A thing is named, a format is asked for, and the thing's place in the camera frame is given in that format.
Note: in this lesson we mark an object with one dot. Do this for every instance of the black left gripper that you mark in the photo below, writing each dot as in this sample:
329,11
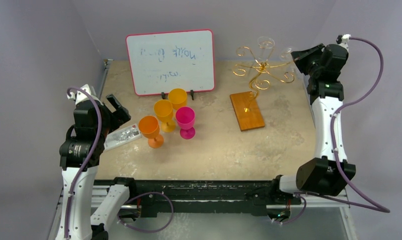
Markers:
118,116

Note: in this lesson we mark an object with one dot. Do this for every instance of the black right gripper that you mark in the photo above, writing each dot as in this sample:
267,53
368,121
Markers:
309,59

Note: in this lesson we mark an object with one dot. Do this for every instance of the white plastic packaged item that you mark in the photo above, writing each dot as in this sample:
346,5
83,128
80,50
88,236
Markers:
122,136

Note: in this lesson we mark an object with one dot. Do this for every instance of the orange wine glass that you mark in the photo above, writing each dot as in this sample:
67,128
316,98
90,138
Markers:
149,128

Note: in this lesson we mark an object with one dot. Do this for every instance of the yellow wine glass front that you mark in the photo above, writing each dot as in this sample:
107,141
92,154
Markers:
164,112

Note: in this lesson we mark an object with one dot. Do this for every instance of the yellow wine glass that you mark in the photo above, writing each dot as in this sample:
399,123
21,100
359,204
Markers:
178,98
164,112

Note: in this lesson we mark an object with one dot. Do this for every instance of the red framed whiteboard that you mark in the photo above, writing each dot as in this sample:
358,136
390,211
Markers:
163,61

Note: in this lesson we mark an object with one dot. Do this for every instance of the pink wine glass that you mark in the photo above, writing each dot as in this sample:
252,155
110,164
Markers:
185,117

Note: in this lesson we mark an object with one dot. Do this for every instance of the gold wire wine glass rack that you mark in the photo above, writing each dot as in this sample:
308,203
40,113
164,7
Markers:
245,104

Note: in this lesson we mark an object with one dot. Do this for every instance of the clear wine glass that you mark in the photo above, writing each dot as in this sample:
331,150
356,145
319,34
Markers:
266,45
286,57

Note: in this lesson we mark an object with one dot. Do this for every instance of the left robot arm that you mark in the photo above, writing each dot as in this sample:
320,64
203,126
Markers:
79,160

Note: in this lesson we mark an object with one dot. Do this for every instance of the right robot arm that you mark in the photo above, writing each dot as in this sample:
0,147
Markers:
326,173

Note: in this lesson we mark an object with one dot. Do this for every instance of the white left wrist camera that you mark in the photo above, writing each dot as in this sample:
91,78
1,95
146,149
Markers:
83,94

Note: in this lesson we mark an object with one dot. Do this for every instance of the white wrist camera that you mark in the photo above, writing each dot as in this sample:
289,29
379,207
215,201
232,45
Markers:
342,40
83,94

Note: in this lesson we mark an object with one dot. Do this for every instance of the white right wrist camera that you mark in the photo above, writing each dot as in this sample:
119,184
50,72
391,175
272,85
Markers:
342,40

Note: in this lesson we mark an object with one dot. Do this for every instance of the black metal base frame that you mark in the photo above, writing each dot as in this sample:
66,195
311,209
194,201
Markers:
258,198

